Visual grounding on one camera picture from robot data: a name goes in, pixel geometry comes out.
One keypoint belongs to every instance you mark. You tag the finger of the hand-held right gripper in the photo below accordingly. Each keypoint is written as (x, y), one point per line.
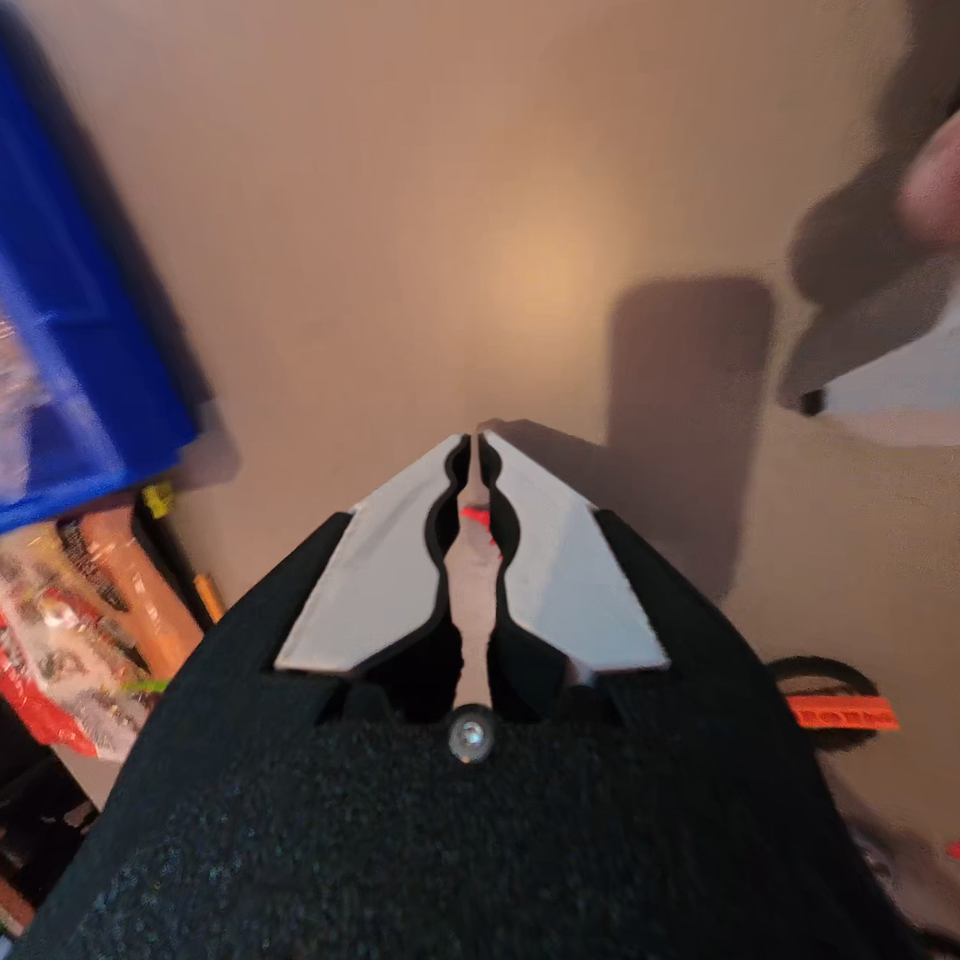
(907, 390)
(862, 330)

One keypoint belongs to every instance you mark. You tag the orange toy brick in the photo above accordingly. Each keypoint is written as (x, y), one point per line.
(847, 712)

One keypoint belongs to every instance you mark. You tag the brown paper packaging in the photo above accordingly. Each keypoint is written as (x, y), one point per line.
(142, 592)

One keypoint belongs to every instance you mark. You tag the black toy tyre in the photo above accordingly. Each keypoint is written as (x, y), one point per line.
(832, 667)

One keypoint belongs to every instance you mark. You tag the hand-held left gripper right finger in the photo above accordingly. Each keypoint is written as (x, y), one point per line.
(577, 585)

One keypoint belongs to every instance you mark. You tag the green toy connector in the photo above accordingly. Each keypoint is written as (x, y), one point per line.
(146, 685)

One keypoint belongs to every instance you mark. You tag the red toy connector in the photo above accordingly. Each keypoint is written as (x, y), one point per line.
(476, 516)

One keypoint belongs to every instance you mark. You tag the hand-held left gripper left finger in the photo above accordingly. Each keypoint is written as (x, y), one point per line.
(367, 585)

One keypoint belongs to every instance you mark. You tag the blue plastic bin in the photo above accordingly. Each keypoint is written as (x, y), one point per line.
(90, 300)

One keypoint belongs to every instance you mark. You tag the long yellow toy rod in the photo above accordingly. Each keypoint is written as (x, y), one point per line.
(210, 598)

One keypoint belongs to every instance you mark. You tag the yellow-green toy connector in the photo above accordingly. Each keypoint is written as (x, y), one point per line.
(157, 500)

